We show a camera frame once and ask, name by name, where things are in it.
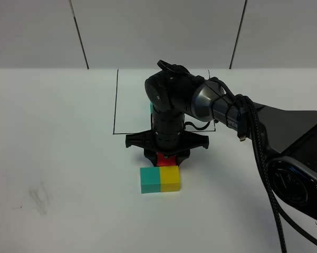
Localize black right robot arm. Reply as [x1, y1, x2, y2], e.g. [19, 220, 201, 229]
[126, 60, 317, 220]

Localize red block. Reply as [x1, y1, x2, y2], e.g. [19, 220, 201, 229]
[157, 153, 177, 167]

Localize black right braided cable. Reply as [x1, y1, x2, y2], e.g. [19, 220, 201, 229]
[209, 76, 317, 253]

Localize yellow block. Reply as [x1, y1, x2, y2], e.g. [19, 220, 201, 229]
[159, 166, 180, 192]

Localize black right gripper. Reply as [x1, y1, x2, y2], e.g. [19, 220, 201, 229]
[125, 108, 209, 166]

